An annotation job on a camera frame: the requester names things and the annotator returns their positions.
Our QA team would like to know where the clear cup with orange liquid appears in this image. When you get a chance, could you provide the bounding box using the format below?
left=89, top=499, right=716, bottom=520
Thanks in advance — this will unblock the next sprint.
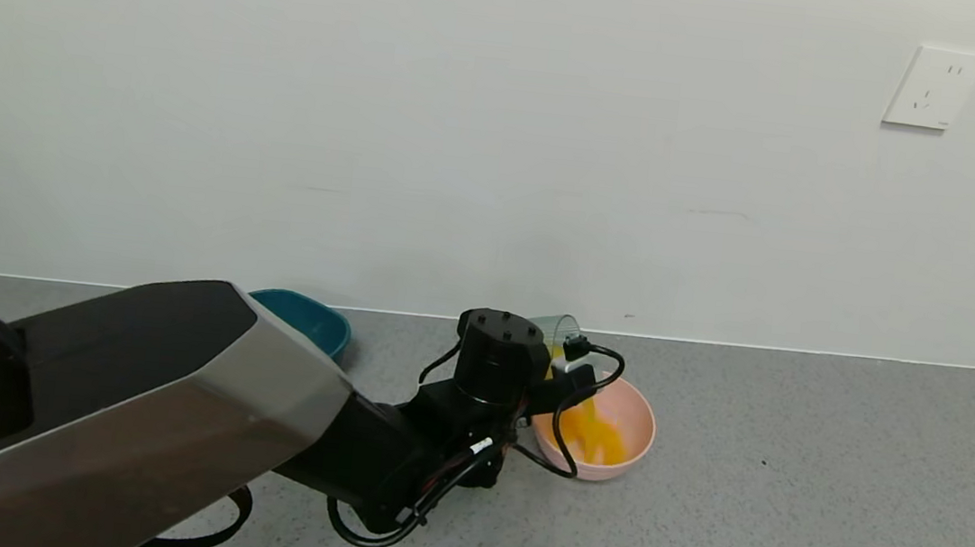
left=522, top=311, right=584, bottom=383

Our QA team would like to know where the pink bowl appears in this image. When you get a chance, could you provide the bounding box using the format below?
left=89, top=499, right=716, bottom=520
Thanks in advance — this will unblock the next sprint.
left=521, top=364, right=661, bottom=488

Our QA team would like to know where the teal plastic basin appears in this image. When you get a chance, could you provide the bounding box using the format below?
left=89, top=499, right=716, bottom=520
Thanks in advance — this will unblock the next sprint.
left=244, top=286, right=356, bottom=362

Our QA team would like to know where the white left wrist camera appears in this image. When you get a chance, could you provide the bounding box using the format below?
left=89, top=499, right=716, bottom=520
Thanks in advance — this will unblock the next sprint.
left=550, top=333, right=595, bottom=378

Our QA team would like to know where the thin black camera cable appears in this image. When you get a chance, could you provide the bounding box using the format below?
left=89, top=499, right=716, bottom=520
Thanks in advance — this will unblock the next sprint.
left=322, top=315, right=629, bottom=547

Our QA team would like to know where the white wall socket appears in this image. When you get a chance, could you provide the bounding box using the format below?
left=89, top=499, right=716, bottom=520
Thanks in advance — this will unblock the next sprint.
left=881, top=41, right=975, bottom=135

